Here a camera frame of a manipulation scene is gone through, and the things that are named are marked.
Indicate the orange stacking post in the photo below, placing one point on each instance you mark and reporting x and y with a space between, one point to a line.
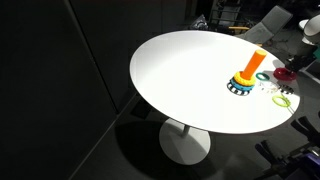
252 65

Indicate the orange bar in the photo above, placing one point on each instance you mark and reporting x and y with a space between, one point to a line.
238 28

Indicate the white table pedestal base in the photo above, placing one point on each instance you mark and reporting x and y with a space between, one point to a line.
185 143

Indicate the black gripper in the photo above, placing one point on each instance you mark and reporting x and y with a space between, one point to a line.
305 61

